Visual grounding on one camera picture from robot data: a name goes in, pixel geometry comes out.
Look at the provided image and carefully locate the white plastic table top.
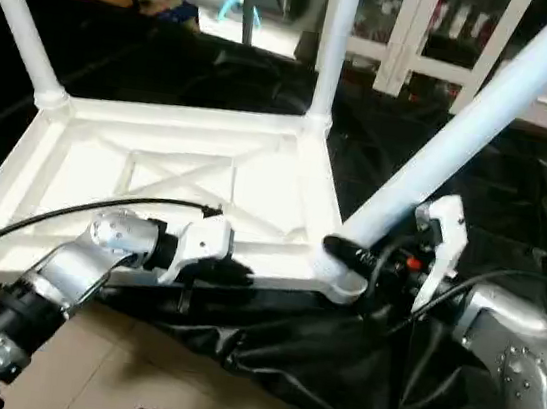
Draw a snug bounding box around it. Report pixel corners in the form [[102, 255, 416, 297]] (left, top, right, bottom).
[[0, 73, 391, 353]]

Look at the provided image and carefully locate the black work mat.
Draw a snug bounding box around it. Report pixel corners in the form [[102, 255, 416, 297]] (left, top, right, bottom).
[[0, 0, 547, 409]]

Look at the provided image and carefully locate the white glass-door cabinet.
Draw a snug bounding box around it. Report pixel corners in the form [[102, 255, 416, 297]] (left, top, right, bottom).
[[313, 0, 535, 122]]

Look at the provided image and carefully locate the grey metal pole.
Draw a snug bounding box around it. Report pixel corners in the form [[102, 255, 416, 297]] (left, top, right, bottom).
[[236, 0, 261, 50]]

